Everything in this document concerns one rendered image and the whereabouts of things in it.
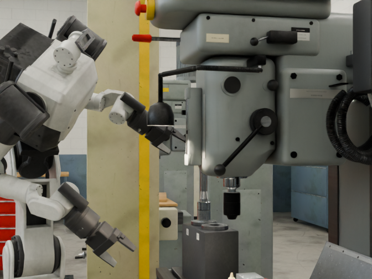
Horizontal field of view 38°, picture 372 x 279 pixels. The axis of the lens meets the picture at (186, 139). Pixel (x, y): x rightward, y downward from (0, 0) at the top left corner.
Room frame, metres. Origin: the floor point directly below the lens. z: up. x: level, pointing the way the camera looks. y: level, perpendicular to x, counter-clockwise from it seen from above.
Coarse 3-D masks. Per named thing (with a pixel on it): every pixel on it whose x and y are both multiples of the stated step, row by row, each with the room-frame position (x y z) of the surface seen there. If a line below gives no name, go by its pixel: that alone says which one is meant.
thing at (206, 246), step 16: (192, 224) 1.88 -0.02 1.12; (208, 224) 1.82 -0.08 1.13; (224, 224) 1.82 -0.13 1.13; (192, 240) 1.83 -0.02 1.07; (208, 240) 1.73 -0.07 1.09; (224, 240) 1.75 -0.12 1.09; (192, 256) 1.83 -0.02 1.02; (208, 256) 1.73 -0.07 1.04; (224, 256) 1.75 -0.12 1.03; (192, 272) 1.83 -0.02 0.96; (208, 272) 1.73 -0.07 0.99; (224, 272) 1.75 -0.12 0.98
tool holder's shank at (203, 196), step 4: (200, 172) 1.89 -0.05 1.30; (200, 176) 1.89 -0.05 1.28; (204, 176) 1.89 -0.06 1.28; (200, 180) 1.89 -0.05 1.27; (204, 180) 1.89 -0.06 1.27; (200, 184) 1.89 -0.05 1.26; (204, 184) 1.89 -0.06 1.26; (200, 188) 1.89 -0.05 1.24; (204, 188) 1.89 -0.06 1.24; (200, 192) 1.89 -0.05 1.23; (204, 192) 1.89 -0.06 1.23; (200, 196) 1.89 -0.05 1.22; (204, 196) 1.88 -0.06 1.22; (200, 200) 1.89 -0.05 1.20; (204, 200) 1.89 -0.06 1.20
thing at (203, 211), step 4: (200, 208) 1.88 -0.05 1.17; (204, 208) 1.87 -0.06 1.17; (208, 208) 1.88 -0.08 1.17; (200, 212) 1.88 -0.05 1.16; (204, 212) 1.87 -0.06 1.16; (208, 212) 1.88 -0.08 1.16; (200, 216) 1.88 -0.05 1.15; (204, 216) 1.87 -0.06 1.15; (208, 216) 1.88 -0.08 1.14; (200, 220) 1.88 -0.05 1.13; (204, 220) 1.87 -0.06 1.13; (208, 220) 1.88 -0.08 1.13
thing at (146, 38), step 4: (132, 36) 1.53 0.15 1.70; (136, 36) 1.53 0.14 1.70; (140, 36) 1.53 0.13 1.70; (144, 36) 1.53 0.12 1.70; (148, 36) 1.53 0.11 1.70; (136, 40) 1.53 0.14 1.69; (140, 40) 1.53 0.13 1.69; (144, 40) 1.54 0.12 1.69; (148, 40) 1.54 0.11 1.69; (152, 40) 1.55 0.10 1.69; (156, 40) 1.55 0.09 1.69; (160, 40) 1.55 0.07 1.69; (164, 40) 1.55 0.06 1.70; (168, 40) 1.55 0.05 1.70; (172, 40) 1.56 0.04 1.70; (176, 40) 1.56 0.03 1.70
